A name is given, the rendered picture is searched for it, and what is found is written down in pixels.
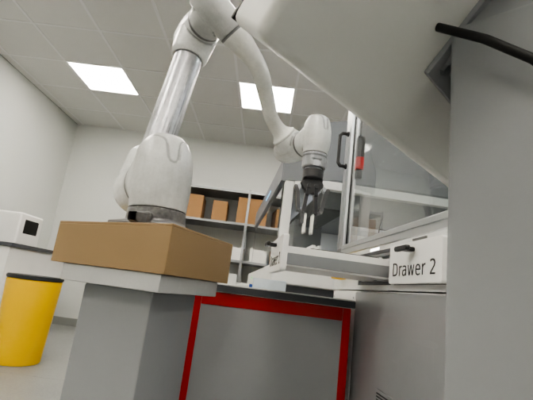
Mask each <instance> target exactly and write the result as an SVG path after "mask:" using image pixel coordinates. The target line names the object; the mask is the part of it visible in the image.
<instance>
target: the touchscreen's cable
mask: <svg viewBox="0 0 533 400"><path fill-rule="evenodd" d="M435 31H436V32H438V33H444V34H447V35H451V36H454V37H459V38H462V39H466V40H471V41H475V42H478V43H481V44H485V45H487V46H489V47H491V48H495V49H496V50H498V51H501V52H503V53H506V54H508V55H510V56H513V57H515V58H517V59H519V60H522V61H524V62H526V63H529V64H530V65H532V66H533V52H530V51H528V50H526V49H523V48H520V47H518V46H516V45H514V44H510V43H508V42H506V41H504V40H501V39H498V38H496V37H493V36H491V35H489V34H486V33H479V32H476V31H473V30H469V29H463V28H459V27H456V26H453V25H447V24H443V23H438V24H437V25H436V27H435Z"/></svg>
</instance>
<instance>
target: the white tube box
mask: <svg viewBox="0 0 533 400"><path fill-rule="evenodd" d="M252 287H254V288H260V289H267V290H279V291H286V282H284V281H278V280H272V279H260V278H253V283H252Z"/></svg>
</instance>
